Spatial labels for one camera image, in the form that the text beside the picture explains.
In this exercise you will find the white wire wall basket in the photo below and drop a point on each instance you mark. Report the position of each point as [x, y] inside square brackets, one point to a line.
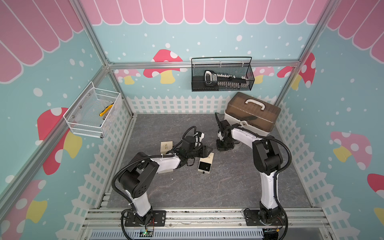
[82, 117]

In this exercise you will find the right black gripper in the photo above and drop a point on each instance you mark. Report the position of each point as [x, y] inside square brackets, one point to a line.
[221, 149]

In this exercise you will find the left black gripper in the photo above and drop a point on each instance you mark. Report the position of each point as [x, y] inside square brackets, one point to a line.
[203, 151]

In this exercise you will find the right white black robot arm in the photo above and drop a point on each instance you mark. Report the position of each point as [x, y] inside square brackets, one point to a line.
[270, 157]

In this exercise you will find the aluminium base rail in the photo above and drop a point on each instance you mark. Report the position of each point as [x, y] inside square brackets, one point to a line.
[206, 224]

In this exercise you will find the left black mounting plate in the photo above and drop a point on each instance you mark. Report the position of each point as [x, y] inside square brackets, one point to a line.
[157, 218]

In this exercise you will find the brown lid white toolbox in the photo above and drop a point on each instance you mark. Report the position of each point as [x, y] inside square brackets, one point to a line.
[252, 114]

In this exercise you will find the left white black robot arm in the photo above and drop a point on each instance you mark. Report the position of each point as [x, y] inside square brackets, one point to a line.
[133, 180]

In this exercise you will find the yellow black utility knife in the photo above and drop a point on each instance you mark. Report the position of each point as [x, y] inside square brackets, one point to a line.
[106, 110]

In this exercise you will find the black wire wall basket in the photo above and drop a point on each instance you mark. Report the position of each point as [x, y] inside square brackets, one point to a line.
[236, 66]

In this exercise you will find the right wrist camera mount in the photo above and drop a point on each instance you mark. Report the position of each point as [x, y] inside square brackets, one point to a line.
[225, 131]

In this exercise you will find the black mounting plate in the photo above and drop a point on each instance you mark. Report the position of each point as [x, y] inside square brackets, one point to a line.
[157, 218]
[257, 217]

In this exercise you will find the small green circuit board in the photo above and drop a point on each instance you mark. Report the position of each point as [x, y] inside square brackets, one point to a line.
[146, 234]

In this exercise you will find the black socket bit set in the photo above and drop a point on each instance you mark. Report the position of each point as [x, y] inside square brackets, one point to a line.
[212, 79]

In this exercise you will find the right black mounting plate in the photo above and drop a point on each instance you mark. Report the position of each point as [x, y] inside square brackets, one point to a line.
[257, 217]

